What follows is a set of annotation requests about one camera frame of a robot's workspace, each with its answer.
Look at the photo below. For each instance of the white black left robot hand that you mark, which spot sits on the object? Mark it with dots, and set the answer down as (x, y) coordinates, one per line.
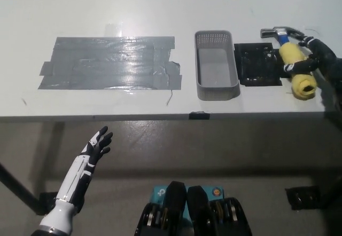
(77, 174)

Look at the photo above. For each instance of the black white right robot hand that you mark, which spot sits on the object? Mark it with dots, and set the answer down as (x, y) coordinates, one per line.
(323, 53)

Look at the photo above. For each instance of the black tape patch on desk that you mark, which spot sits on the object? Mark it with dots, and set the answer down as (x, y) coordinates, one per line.
(256, 65)

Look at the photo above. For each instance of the black teal robot body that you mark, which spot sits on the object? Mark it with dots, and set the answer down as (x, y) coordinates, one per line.
(195, 214)

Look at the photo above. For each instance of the black slanted table leg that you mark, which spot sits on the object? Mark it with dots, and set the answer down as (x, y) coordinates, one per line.
(331, 198)
(18, 190)

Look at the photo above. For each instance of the grey perforated plastic basket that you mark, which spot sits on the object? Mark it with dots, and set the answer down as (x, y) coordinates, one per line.
(216, 70)

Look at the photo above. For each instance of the small black tape strip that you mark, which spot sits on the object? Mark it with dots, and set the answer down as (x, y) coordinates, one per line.
(199, 116)

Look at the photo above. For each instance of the grey duct tape patch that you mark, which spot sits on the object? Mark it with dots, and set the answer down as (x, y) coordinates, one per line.
(107, 65)

